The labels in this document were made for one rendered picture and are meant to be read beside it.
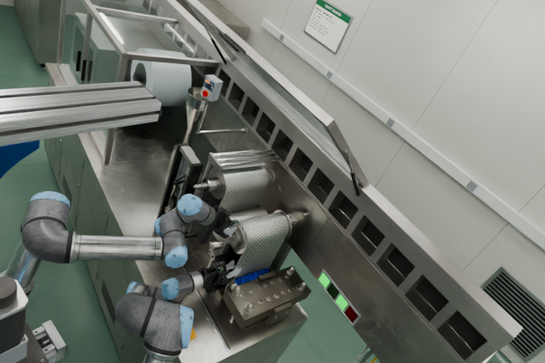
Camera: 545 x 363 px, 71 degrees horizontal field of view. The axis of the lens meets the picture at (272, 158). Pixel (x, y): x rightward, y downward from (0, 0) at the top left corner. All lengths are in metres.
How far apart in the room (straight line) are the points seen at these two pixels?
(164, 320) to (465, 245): 3.22
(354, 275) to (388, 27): 3.12
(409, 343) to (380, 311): 0.15
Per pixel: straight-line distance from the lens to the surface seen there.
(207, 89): 1.82
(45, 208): 1.37
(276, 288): 1.89
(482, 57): 3.88
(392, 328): 1.69
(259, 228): 1.69
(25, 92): 0.77
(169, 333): 1.29
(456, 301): 1.51
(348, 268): 1.72
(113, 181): 2.33
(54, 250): 1.30
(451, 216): 4.04
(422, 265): 1.52
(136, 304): 1.30
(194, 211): 1.38
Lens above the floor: 2.41
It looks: 31 degrees down
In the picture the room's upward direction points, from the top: 24 degrees clockwise
